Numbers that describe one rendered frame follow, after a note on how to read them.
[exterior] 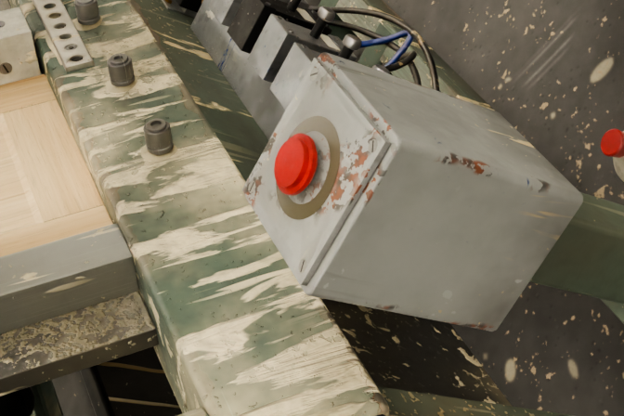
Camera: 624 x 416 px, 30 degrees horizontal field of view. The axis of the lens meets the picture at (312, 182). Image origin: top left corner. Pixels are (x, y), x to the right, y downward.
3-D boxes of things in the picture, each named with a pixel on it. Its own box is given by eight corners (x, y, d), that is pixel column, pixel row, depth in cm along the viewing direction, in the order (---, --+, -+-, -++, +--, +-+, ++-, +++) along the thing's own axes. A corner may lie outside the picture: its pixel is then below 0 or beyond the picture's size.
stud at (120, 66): (137, 85, 117) (134, 60, 115) (114, 92, 116) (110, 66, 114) (131, 73, 119) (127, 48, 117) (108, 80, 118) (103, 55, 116)
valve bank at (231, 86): (538, 141, 109) (337, 73, 95) (460, 261, 114) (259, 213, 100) (327, -64, 146) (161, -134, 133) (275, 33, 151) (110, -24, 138)
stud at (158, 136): (176, 153, 107) (173, 126, 105) (151, 161, 107) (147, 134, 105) (169, 139, 109) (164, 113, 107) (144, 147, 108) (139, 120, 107)
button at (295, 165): (342, 161, 73) (316, 152, 71) (312, 212, 74) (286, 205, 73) (318, 128, 76) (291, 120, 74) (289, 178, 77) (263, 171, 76)
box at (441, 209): (597, 201, 78) (394, 138, 68) (504, 337, 82) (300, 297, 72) (506, 112, 87) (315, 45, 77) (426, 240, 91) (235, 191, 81)
